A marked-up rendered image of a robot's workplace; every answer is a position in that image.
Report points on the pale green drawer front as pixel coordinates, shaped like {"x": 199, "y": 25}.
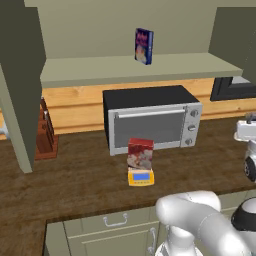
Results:
{"x": 231, "y": 200}
{"x": 90, "y": 221}

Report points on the olive green wall cabinet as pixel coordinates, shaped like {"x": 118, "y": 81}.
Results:
{"x": 100, "y": 71}

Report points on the toaster oven glass door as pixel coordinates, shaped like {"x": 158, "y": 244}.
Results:
{"x": 150, "y": 128}

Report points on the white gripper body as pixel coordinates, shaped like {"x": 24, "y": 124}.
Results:
{"x": 245, "y": 131}

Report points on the red cereal box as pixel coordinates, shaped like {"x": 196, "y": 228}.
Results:
{"x": 140, "y": 153}

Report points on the silver black toaster oven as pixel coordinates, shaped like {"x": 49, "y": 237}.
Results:
{"x": 146, "y": 100}

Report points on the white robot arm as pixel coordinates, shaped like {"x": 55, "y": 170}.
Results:
{"x": 203, "y": 221}

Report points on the black window frame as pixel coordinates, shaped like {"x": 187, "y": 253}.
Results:
{"x": 230, "y": 90}

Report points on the yellow digital scale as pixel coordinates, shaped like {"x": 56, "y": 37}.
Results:
{"x": 141, "y": 177}

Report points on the olive green cabinet door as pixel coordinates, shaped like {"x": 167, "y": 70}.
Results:
{"x": 20, "y": 76}
{"x": 233, "y": 40}

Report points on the pale green cupboard door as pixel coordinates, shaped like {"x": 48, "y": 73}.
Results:
{"x": 113, "y": 243}

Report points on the blue cereal box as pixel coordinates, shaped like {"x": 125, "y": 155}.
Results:
{"x": 143, "y": 46}

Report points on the silver toaster oven knob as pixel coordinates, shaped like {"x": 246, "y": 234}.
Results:
{"x": 194, "y": 113}
{"x": 191, "y": 127}
{"x": 189, "y": 141}

